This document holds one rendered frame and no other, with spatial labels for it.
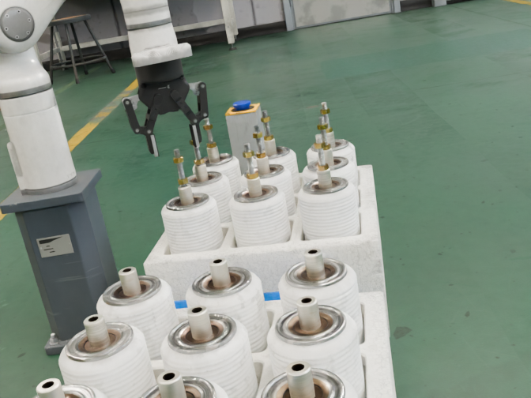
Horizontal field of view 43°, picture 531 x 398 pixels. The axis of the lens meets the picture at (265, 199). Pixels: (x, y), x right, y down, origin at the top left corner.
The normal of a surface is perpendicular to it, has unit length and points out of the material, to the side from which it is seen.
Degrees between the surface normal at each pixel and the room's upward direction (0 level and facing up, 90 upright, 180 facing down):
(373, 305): 0
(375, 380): 0
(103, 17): 90
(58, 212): 95
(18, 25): 91
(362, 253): 90
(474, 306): 0
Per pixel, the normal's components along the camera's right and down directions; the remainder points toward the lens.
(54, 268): 0.00, 0.32
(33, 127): 0.30, 0.27
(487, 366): -0.16, -0.93
